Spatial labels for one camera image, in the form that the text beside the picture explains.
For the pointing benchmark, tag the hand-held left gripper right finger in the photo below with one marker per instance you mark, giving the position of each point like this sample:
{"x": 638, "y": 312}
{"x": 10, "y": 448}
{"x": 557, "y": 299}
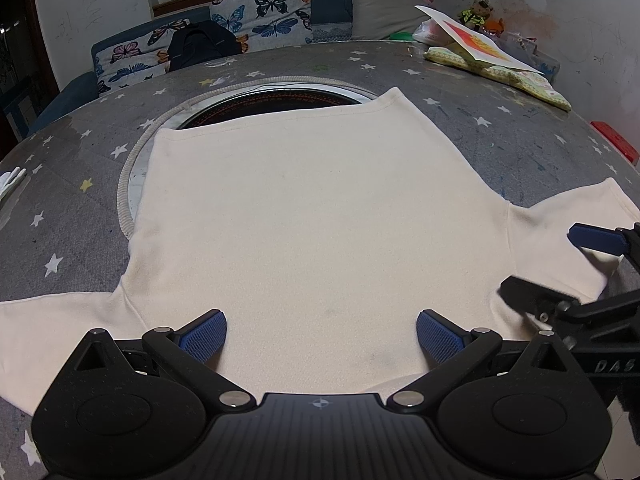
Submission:
{"x": 440, "y": 336}

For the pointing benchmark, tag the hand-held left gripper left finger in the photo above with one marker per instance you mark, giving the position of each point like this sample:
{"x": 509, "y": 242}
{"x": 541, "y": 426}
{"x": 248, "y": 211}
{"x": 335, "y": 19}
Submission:
{"x": 204, "y": 336}

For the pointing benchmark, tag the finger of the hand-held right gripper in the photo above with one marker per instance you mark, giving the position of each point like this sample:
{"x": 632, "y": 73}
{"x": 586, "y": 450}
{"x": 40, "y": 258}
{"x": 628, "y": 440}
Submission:
{"x": 595, "y": 239}
{"x": 530, "y": 297}

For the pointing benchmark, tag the cream shirt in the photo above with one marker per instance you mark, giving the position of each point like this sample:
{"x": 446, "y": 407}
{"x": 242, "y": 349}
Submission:
{"x": 310, "y": 210}

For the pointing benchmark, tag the red box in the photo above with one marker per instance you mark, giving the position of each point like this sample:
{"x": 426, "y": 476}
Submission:
{"x": 617, "y": 142}

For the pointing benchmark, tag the green patterned cloth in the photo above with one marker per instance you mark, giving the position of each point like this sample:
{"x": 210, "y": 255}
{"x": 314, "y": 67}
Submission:
{"x": 530, "y": 84}

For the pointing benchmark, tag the clear plastic container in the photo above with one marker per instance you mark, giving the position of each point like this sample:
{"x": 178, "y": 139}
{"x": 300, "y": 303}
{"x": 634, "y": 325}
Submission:
{"x": 537, "y": 55}

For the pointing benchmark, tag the grey star-patterned tablecloth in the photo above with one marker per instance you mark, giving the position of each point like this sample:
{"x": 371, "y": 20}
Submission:
{"x": 75, "y": 170}

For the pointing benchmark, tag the paper sheet with orange print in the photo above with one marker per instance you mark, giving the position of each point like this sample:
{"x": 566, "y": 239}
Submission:
{"x": 475, "y": 40}

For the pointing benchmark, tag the orange toy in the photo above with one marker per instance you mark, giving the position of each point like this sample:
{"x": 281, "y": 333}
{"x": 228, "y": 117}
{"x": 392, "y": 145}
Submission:
{"x": 494, "y": 26}

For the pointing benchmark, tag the round black induction cooker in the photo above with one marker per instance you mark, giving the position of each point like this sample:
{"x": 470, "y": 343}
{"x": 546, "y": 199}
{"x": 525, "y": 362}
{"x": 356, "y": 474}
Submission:
{"x": 280, "y": 101}

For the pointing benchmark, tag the white and pink glove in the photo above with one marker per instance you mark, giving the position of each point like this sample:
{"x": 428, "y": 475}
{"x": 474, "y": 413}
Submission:
{"x": 11, "y": 180}

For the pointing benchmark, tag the bear plush toy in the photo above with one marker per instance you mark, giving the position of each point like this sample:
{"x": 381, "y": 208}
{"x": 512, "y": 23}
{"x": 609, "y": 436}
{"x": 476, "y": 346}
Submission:
{"x": 475, "y": 12}

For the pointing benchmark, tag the clear plastic bag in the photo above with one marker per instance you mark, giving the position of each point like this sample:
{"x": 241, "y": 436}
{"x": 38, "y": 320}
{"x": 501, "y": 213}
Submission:
{"x": 429, "y": 32}

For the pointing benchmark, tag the green plastic item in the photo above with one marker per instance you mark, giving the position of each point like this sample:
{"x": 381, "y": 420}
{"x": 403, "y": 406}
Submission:
{"x": 401, "y": 36}

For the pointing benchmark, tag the small butterfly print cushion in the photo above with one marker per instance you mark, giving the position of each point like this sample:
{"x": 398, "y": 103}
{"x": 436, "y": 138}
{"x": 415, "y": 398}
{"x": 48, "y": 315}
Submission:
{"x": 130, "y": 57}

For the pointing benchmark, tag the black backpack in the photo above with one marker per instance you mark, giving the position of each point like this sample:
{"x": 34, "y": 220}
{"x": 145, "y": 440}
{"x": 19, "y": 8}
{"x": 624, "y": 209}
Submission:
{"x": 202, "y": 45}

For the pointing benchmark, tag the grey pillow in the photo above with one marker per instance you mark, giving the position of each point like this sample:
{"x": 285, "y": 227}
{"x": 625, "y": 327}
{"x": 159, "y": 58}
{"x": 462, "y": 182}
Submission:
{"x": 385, "y": 12}

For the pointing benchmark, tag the large butterfly print cushion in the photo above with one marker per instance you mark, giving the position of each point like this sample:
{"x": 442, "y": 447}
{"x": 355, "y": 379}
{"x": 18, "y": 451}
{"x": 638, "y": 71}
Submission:
{"x": 265, "y": 15}

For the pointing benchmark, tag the blue sofa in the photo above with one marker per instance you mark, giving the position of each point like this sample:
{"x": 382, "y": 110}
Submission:
{"x": 330, "y": 10}

